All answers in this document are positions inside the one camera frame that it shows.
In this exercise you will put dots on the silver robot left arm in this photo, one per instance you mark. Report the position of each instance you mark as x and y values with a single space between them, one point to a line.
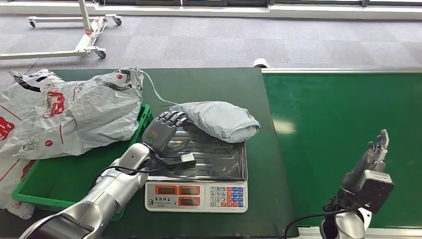
108 194

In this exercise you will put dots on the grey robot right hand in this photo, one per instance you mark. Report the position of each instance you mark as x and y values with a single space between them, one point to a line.
362 168

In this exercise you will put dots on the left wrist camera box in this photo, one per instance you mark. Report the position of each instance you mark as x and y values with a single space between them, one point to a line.
186 160

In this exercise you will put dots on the white wheeled stand frame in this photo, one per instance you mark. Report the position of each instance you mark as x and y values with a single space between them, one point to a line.
88 36

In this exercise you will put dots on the white plastic strip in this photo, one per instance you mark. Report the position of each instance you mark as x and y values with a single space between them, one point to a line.
153 90

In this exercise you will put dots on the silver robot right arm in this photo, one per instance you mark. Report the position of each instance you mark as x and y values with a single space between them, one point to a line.
349 226

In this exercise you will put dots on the white red-printed courier bag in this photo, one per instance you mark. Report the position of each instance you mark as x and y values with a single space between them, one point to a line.
10 191

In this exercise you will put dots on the large grey courier bag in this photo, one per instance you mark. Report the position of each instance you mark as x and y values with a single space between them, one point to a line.
92 115

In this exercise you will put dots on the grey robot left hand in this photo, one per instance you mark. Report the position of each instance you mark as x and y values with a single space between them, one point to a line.
160 133

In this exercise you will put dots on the green plastic crate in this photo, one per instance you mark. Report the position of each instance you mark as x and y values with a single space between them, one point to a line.
66 179

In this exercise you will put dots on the electronic scale with steel tray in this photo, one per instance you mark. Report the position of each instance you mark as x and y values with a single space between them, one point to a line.
197 198

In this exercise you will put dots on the small grey courier package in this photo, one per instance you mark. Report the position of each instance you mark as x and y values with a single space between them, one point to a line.
221 120

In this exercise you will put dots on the aluminium conveyor side rail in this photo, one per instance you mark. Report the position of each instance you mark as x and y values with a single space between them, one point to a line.
395 233
346 70

